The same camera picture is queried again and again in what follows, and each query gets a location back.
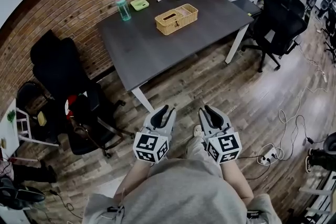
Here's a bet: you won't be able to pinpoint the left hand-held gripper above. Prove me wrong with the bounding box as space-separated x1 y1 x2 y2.
133 105 176 165

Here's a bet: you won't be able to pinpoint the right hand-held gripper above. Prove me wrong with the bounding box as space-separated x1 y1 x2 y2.
198 105 242 165

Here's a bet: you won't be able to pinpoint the wicker basket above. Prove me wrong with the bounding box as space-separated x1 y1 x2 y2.
154 3 199 36

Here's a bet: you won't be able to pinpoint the person's left forearm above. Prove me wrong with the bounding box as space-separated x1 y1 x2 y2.
114 158 154 202

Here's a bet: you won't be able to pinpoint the person's right forearm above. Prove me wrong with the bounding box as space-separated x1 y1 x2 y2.
220 158 254 204

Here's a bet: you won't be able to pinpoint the person's leg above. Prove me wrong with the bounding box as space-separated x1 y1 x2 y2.
185 124 208 161

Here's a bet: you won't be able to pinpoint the white table leg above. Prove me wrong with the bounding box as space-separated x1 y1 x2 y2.
131 86 155 113
225 24 249 64

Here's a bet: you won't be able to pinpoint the person's grey shirt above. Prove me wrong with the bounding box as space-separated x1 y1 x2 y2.
83 158 275 224

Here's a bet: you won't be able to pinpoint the red garment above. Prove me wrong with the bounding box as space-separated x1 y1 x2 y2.
64 95 78 120

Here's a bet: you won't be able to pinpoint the clear plastic packet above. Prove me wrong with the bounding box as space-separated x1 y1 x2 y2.
175 6 192 17

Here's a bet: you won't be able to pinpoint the black mesh office chair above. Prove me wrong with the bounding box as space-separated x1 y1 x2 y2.
241 0 308 73

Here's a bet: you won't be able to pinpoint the teal water bottle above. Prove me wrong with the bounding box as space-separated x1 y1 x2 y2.
113 0 132 22

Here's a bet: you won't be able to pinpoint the black high-back office chair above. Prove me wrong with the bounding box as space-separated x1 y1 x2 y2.
30 30 134 158

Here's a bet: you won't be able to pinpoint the green portable fan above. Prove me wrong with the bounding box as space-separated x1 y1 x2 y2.
130 0 150 12

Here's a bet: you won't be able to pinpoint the black cabinet with yellow sticker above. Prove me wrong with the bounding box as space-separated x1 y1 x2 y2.
230 0 262 18

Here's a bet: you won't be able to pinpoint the black boots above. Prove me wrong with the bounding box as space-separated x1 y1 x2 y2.
13 159 57 183

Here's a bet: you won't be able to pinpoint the black folding chair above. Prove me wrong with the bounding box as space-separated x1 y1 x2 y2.
17 81 53 124

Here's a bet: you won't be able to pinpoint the small green plant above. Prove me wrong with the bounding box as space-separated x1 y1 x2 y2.
6 110 16 129

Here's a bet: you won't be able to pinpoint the white side table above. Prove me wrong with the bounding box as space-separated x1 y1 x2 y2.
0 99 20 158

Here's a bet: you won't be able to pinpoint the white cable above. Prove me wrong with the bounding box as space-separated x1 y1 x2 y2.
278 109 310 161

